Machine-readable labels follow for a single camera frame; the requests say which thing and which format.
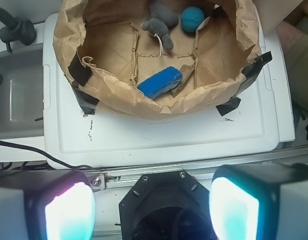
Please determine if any white plastic bin lid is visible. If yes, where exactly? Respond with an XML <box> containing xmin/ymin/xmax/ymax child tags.
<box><xmin>43</xmin><ymin>14</ymin><xmax>295</xmax><ymax>168</ymax></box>

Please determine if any blue sponge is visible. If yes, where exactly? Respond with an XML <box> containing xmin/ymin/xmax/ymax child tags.
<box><xmin>137</xmin><ymin>66</ymin><xmax>182</xmax><ymax>100</ymax></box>

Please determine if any black tape strip lower right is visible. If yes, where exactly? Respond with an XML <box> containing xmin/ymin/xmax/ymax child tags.
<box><xmin>216</xmin><ymin>97</ymin><xmax>241</xmax><ymax>116</ymax></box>

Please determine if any black faucet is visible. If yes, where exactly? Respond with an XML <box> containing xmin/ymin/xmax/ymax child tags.
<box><xmin>0</xmin><ymin>7</ymin><xmax>36</xmax><ymax>53</ymax></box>

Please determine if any grey plush toy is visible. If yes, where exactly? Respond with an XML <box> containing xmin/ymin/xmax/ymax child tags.
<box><xmin>141</xmin><ymin>0</ymin><xmax>179</xmax><ymax>51</ymax></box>

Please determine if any small wood piece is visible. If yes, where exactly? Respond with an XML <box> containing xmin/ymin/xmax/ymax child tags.
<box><xmin>170</xmin><ymin>64</ymin><xmax>195</xmax><ymax>98</ymax></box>

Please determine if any teal yarn ball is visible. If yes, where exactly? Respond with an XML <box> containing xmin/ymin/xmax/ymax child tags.
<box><xmin>181</xmin><ymin>6</ymin><xmax>204</xmax><ymax>33</ymax></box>

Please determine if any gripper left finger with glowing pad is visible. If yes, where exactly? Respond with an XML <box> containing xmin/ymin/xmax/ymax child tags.
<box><xmin>0</xmin><ymin>170</ymin><xmax>96</xmax><ymax>240</ymax></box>

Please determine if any black tape strip lower left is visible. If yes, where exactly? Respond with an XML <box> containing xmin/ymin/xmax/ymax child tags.
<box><xmin>71</xmin><ymin>87</ymin><xmax>99</xmax><ymax>115</ymax></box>

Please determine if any black octagonal mount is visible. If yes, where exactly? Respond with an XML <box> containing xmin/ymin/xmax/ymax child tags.
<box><xmin>119</xmin><ymin>171</ymin><xmax>217</xmax><ymax>240</ymax></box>

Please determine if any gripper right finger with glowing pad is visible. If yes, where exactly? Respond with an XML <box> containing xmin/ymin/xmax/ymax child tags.
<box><xmin>209</xmin><ymin>163</ymin><xmax>308</xmax><ymax>240</ymax></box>

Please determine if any black tape strip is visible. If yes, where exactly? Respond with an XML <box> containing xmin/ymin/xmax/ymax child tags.
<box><xmin>216</xmin><ymin>97</ymin><xmax>241</xmax><ymax>116</ymax></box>
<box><xmin>236</xmin><ymin>51</ymin><xmax>273</xmax><ymax>96</ymax></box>
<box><xmin>71</xmin><ymin>87</ymin><xmax>99</xmax><ymax>115</ymax></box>
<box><xmin>68</xmin><ymin>52</ymin><xmax>93</xmax><ymax>86</ymax></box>

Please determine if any black cable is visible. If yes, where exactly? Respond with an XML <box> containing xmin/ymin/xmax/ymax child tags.
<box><xmin>0</xmin><ymin>139</ymin><xmax>93</xmax><ymax>171</ymax></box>

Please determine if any brown paper bag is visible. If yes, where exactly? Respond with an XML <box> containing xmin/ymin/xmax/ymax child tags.
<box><xmin>53</xmin><ymin>0</ymin><xmax>261</xmax><ymax>120</ymax></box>

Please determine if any aluminium frame rail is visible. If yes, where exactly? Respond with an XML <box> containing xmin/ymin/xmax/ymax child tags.
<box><xmin>84</xmin><ymin>145</ymin><xmax>308</xmax><ymax>192</ymax></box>

